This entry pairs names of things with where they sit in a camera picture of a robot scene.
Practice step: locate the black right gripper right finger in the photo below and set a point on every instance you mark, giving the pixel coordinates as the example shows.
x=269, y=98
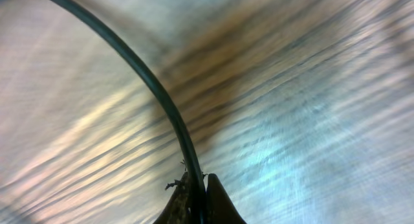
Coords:
x=221, y=210

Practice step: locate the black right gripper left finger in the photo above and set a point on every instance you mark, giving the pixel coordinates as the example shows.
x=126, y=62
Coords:
x=177, y=209

